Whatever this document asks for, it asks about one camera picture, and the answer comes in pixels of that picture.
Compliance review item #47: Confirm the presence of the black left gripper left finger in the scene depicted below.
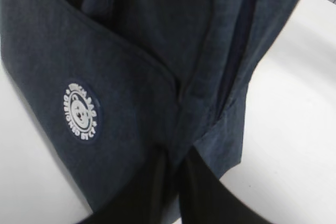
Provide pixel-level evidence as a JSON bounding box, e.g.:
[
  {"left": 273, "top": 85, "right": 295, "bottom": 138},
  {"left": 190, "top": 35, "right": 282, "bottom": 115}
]
[{"left": 80, "top": 146, "right": 180, "bottom": 223}]

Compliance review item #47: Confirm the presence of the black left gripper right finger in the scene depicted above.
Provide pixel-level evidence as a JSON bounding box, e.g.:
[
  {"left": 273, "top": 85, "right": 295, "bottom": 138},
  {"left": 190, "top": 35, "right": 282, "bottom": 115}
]
[{"left": 181, "top": 147, "right": 272, "bottom": 223}]

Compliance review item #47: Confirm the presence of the dark blue lunch bag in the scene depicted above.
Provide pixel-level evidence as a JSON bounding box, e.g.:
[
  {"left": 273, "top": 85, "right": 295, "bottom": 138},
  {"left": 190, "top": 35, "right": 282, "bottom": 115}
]
[{"left": 1, "top": 0, "right": 298, "bottom": 210}]

